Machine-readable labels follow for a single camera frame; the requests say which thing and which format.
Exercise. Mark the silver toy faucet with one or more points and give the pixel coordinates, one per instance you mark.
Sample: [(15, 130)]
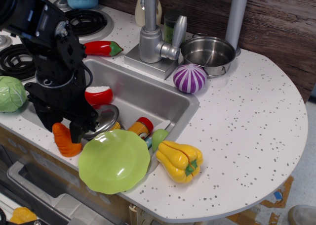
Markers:
[(153, 55)]

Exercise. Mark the grey stove knob left edge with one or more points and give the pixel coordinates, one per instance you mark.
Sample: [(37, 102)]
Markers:
[(5, 41)]

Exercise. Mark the yellow toy on floor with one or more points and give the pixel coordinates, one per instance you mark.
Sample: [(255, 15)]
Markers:
[(22, 215)]

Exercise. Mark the blue toy bowl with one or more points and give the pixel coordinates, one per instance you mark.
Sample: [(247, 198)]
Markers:
[(82, 4)]

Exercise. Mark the yellow toy bell pepper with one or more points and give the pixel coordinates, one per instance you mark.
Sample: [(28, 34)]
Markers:
[(181, 161)]

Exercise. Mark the orange toy carrot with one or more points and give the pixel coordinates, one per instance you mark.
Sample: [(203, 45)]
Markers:
[(62, 137)]

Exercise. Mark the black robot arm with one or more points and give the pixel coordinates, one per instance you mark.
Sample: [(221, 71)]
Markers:
[(61, 76)]

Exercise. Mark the grey shoe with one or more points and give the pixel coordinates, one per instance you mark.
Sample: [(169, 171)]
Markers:
[(302, 215)]

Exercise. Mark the grey support pole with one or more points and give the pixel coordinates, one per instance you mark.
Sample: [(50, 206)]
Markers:
[(234, 25)]

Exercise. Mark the light green plastic plate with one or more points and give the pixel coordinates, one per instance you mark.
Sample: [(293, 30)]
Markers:
[(114, 161)]

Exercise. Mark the stove burner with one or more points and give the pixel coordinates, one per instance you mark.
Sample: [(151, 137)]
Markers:
[(15, 61), (89, 24)]

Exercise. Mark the cream toy bottle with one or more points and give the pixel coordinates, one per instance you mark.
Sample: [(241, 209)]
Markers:
[(140, 13)]

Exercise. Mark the red toy chili pepper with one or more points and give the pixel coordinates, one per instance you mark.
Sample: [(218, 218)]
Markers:
[(102, 48)]

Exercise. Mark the orange toy can red lid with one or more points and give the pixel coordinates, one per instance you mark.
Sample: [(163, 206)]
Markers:
[(142, 127)]

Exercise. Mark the grey oven door handle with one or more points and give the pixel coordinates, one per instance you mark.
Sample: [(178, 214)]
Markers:
[(58, 203)]

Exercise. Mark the toy corn cob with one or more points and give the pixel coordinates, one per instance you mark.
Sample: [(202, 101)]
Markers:
[(115, 126)]

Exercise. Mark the green toy fruit piece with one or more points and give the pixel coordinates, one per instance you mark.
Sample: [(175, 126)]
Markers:
[(157, 137)]

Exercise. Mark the steel pot lid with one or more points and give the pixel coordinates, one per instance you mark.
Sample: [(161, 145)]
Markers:
[(108, 115)]

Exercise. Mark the green toy cabbage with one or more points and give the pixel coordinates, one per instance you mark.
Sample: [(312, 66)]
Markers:
[(12, 94)]

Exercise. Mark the purple striped toy onion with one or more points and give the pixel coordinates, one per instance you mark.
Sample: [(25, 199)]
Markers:
[(189, 78)]

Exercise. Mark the back right stove burner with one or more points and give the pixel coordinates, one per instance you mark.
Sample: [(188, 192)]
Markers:
[(89, 24)]

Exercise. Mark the stainless steel sink basin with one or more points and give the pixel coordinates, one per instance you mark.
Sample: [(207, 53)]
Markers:
[(135, 95)]

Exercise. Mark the red white toy apple half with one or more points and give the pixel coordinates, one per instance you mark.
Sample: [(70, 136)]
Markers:
[(98, 95)]

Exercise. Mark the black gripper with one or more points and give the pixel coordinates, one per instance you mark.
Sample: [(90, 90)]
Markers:
[(53, 104)]

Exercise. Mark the front left stove burner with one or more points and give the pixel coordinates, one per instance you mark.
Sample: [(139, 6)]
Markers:
[(15, 61)]

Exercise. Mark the dark green toy jar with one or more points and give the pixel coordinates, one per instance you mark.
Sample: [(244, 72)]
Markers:
[(170, 19)]

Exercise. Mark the small steel pot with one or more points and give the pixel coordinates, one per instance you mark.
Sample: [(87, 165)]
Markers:
[(212, 54)]

